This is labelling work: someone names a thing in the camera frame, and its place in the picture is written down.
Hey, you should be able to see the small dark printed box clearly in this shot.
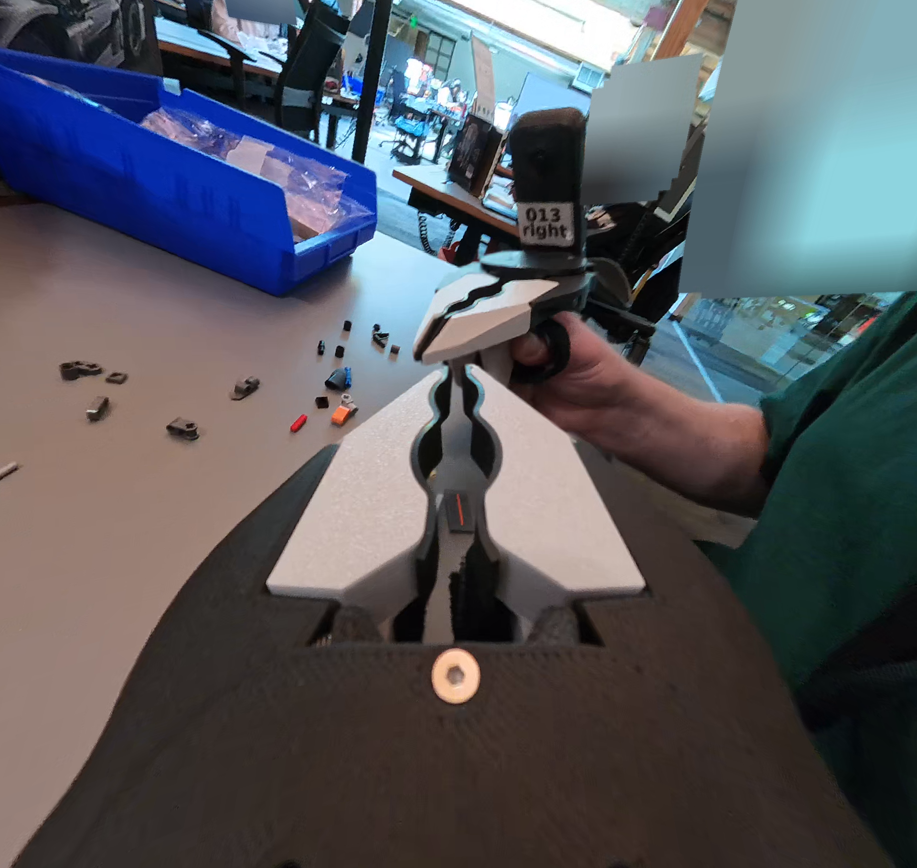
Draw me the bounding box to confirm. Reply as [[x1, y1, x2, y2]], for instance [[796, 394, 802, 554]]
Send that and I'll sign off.
[[448, 114, 504, 193]]

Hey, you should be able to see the pile of clear plastic bags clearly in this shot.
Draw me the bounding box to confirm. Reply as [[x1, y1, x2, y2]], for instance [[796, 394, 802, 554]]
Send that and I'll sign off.
[[139, 105, 353, 244]]

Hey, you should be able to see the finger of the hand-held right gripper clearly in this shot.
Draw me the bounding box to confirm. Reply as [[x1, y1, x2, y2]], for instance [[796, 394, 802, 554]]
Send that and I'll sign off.
[[413, 277, 567, 367], [432, 269, 527, 319]]

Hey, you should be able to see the black metal post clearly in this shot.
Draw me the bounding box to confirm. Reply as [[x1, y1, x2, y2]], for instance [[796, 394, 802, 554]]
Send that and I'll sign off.
[[351, 0, 402, 164]]

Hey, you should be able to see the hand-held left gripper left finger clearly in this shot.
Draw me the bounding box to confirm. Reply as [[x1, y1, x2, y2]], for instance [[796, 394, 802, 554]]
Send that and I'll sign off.
[[267, 370, 448, 640]]

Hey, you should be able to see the wooden desk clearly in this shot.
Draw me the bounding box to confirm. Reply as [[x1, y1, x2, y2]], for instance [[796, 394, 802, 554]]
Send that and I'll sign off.
[[154, 15, 359, 113], [393, 164, 520, 256]]

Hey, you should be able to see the dark printed cardboard box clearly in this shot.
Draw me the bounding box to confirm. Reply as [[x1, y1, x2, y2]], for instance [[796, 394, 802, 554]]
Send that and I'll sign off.
[[0, 0, 164, 75]]

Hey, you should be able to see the black office chair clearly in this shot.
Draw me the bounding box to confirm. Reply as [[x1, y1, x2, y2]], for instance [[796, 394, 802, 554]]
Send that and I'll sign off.
[[276, 0, 352, 145]]

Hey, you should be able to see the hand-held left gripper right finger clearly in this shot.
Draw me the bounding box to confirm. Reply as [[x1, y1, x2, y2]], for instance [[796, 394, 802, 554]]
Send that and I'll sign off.
[[466, 365, 647, 640]]

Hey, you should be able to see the person's right hand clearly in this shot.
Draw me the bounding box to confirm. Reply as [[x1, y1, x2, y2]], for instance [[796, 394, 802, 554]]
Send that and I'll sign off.
[[511, 311, 690, 455]]

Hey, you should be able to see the large blue storage bin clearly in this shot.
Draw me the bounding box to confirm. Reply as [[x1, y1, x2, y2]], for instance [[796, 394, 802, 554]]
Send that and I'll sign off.
[[0, 47, 378, 297]]

